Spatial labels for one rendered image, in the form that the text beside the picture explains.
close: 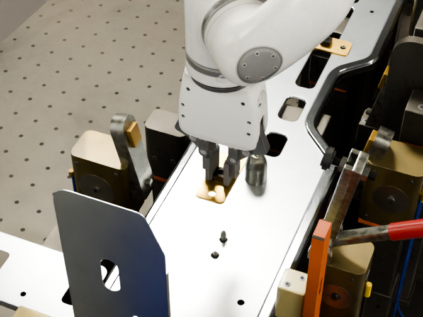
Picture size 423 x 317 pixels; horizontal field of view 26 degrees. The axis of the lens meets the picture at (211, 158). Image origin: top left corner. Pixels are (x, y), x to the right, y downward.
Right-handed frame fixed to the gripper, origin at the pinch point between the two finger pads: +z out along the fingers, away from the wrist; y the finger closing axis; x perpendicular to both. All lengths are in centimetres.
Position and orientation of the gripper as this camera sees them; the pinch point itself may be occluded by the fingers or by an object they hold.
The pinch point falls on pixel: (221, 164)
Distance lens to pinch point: 114.5
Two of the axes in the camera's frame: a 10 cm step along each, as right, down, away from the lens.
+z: 0.0, 7.1, 7.0
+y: -9.2, -2.7, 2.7
